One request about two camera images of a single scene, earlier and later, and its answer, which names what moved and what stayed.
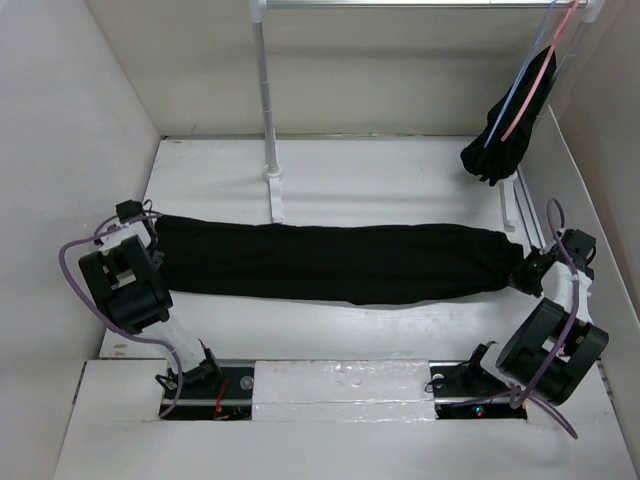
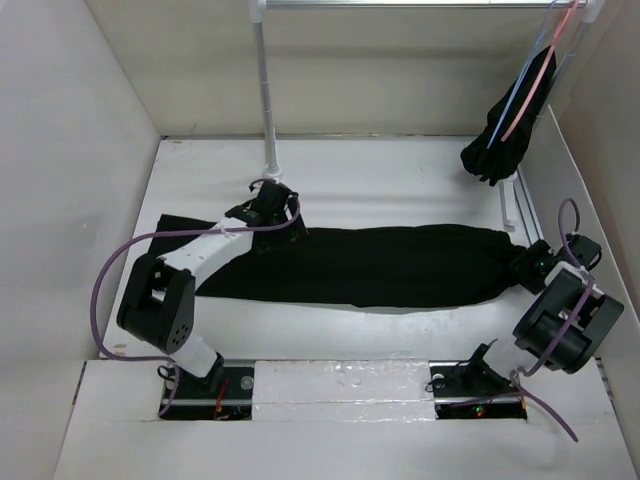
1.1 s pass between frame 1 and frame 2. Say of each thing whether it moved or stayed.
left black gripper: moved
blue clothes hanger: stayed
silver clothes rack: stayed
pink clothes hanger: stayed
